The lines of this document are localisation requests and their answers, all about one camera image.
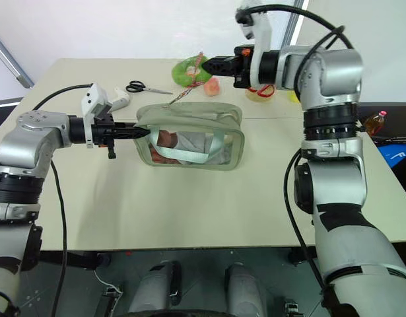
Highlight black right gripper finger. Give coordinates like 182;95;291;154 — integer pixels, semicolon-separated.
201;55;240;68
201;65;240;79

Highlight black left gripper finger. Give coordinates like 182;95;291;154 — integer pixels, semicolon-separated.
114;122;151;132
114;130;152;140

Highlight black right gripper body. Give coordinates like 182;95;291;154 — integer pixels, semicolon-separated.
233;45;255;88

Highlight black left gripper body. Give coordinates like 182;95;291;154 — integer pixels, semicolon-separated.
90;112;118;160

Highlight green plush keychain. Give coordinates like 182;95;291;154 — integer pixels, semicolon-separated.
171;54;213;88

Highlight braided red-white keychain cord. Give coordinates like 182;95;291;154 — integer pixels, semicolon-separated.
167;51;205;107

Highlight green clear-sided zip pouch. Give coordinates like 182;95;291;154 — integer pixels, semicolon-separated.
133;102;246;172

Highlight pink peach plush toy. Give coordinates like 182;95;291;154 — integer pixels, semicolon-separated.
203;77;222;98

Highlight brown-red plush inside pouch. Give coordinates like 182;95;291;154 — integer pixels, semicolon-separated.
149;129;179;164

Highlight white cloth inside pouch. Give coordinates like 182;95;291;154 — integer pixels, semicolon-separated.
174;131;231;165

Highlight grey metal pole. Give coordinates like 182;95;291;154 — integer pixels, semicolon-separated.
0;28;35;90

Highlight amber bottle with red cap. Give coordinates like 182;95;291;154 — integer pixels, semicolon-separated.
363;110;388;136

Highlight dark rounded grey shape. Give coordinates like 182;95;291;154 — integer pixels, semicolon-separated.
223;262;268;317
127;260;183;314

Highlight blue flat object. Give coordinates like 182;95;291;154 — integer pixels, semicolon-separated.
376;143;406;178

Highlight white plastic handle tool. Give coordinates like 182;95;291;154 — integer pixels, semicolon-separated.
110;86;133;112

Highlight yellow toy with red cord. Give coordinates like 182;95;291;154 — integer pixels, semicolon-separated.
244;83;277;104

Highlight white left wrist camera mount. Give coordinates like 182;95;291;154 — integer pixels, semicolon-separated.
81;83;114;149

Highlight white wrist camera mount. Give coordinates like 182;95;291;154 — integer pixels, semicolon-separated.
234;0;273;90
81;83;114;149

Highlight black-handled scissors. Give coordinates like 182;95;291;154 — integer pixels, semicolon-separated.
125;80;174;95

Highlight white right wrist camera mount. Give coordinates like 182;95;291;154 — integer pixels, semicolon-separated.
234;0;273;90

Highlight grey metal frame post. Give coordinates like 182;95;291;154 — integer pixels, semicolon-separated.
281;0;310;46

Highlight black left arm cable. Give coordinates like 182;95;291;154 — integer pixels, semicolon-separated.
32;83;93;317

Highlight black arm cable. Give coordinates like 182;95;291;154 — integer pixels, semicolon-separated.
236;3;355;300
32;83;93;317

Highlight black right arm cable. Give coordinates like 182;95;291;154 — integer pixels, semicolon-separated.
236;3;355;300

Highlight black table frame bar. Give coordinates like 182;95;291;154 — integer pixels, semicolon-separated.
40;250;111;271

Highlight thin white floor cable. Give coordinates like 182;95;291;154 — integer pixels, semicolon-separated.
92;267;123;297

